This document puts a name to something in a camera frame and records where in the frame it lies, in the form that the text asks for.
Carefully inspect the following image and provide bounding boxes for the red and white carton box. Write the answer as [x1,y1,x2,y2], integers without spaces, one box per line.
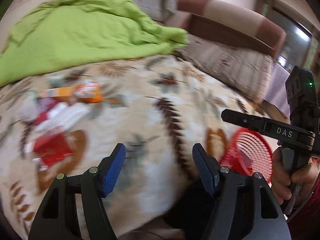
[24,132,74,171]

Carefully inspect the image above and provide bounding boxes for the orange snack bag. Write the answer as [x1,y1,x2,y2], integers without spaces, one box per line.
[73,79,103,103]

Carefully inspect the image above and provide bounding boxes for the person right hand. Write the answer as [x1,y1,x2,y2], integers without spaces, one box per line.
[271,147,319,206]

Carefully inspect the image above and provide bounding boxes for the red plastic waste basket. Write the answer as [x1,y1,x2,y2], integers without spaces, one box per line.
[219,128,273,183]

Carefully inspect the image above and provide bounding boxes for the purple cloth covered table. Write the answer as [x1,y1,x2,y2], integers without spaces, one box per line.
[264,63,290,118]

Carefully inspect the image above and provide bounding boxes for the white tube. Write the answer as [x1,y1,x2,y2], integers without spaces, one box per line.
[35,102,90,133]

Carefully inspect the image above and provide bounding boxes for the floral leaf pattern blanket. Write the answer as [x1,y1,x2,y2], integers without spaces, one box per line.
[0,54,288,240]

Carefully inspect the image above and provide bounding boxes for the striped beige floral pillow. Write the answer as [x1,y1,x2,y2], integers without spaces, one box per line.
[175,34,273,103]

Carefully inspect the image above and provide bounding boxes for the orange cardboard box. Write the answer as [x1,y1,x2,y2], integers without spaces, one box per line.
[40,87,74,101]

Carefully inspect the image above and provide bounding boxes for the white crumpled sock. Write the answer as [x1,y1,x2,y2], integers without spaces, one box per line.
[17,90,40,122]

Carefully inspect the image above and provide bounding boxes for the green quilt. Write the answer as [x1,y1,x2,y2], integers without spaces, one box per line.
[1,0,188,86]

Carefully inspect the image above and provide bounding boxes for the brown and beige headboard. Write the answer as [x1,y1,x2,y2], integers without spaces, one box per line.
[165,0,286,60]

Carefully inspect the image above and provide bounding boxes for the window with wooden frame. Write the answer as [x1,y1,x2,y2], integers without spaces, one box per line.
[255,0,319,72]

